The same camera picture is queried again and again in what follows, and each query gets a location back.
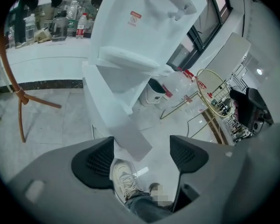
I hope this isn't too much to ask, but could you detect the black framed window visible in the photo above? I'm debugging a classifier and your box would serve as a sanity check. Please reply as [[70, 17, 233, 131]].
[[167, 0, 233, 71]]

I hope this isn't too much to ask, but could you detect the clear tall container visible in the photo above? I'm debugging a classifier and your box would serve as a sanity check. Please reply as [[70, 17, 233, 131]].
[[24, 14, 35, 44]]

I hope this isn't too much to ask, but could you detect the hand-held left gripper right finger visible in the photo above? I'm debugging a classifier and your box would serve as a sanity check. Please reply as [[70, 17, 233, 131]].
[[169, 123, 280, 224]]

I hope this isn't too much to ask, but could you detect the white water dispenser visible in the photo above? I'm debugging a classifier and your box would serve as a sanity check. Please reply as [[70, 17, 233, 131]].
[[87, 0, 208, 114]]

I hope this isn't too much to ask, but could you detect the person's left white shoe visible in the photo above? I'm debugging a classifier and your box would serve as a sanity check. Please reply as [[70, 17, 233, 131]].
[[110, 159, 144, 204]]

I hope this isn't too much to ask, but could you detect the white trash bin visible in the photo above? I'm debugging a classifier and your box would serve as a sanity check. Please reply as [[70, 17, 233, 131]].
[[140, 78, 167, 107]]

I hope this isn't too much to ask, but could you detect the gold wire table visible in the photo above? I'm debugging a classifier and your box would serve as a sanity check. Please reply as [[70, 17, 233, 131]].
[[160, 68, 233, 146]]

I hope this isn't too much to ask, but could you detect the person's left leg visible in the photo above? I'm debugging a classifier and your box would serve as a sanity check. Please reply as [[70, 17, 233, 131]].
[[124, 192, 175, 222]]

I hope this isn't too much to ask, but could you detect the wooden coat rack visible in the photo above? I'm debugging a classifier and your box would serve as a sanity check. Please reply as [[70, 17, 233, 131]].
[[0, 27, 63, 143]]

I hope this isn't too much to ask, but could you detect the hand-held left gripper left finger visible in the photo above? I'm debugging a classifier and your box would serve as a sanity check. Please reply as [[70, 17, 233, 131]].
[[7, 136, 140, 224]]

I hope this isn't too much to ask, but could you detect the empty jug red cap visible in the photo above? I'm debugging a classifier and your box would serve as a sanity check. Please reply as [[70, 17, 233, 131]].
[[157, 69, 201, 108]]

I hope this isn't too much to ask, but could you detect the clear plastic jug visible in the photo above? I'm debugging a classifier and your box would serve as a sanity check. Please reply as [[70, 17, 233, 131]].
[[51, 11, 69, 42]]

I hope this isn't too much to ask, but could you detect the clear bottle green label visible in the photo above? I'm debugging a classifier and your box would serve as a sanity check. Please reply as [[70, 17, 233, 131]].
[[67, 0, 79, 37]]

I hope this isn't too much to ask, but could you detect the clear bottle red label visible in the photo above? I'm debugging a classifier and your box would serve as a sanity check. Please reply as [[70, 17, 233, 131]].
[[76, 13, 88, 39]]

